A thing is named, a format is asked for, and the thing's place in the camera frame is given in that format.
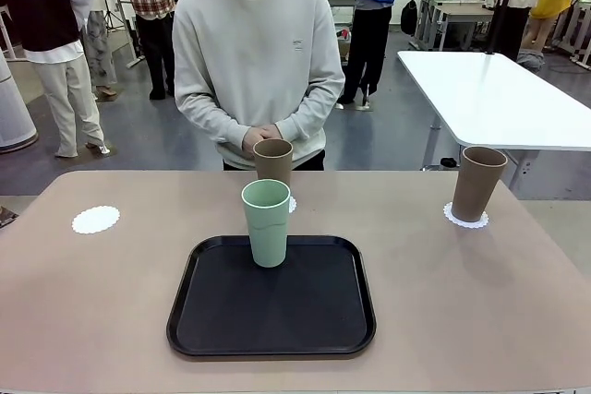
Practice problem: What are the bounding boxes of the person's right hand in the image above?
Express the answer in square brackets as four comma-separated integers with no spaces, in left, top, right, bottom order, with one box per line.
[241,125,270,152]

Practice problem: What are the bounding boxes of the person's left hand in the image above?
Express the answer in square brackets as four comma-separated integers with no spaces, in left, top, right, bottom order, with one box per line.
[257,122,285,141]

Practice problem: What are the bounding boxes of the tall brown cup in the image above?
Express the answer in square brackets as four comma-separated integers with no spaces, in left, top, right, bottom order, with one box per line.
[451,146,509,222]
[252,137,295,201]

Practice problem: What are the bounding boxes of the person's right forearm grey sleeve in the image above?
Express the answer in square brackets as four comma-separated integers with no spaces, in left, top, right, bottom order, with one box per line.
[174,84,253,147]

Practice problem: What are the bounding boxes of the person's left forearm grey sleeve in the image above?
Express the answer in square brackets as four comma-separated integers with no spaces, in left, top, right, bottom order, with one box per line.
[275,82,346,142]

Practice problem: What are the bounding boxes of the person in grey sweatshirt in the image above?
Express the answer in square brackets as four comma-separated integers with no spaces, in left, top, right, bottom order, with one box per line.
[172,0,346,172]

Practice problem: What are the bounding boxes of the tall mint green cup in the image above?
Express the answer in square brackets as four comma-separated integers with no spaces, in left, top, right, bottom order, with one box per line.
[241,179,292,269]

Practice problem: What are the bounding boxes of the black bag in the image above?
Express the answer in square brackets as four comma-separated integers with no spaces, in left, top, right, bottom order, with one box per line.
[400,0,419,37]

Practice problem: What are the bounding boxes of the person in patterned trousers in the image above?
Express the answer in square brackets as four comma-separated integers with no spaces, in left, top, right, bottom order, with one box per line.
[68,0,120,101]

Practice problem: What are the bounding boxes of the black plastic serving tray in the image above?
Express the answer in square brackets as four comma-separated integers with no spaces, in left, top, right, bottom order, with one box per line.
[165,234,378,358]

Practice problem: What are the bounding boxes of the grey background desk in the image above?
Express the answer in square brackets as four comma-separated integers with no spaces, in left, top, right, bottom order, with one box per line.
[415,0,495,52]

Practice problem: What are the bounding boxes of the white table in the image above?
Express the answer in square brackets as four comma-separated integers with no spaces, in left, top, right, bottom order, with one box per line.
[396,50,591,201]

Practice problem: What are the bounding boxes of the white cylindrical air purifier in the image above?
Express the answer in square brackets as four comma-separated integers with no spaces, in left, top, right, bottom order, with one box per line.
[0,50,38,151]

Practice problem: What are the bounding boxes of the black tripod pole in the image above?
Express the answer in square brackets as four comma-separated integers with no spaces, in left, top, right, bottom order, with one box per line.
[484,0,527,56]

